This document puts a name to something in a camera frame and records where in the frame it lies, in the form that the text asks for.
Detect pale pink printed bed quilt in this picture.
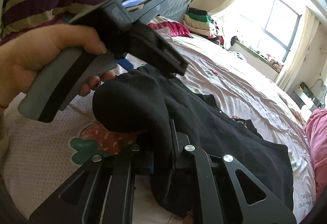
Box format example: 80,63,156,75
4,17,320,224

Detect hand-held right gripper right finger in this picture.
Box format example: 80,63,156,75
170,119,297,224

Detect window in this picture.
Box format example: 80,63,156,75
246,0,307,61

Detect white shelf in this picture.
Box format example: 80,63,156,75
293,81,327,112

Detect pink garment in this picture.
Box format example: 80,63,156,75
305,108,327,197

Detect cluttered window ledge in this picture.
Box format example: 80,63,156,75
228,37,284,74

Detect black sweater with orange patches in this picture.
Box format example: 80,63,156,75
92,64,293,220

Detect magenta and cream cloth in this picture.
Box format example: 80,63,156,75
148,21,191,38

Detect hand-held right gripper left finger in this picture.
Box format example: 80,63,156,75
28,144,154,224

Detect pile of folded clothes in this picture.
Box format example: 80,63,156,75
183,8,226,46

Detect person's left hand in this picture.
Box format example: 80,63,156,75
0,21,118,112

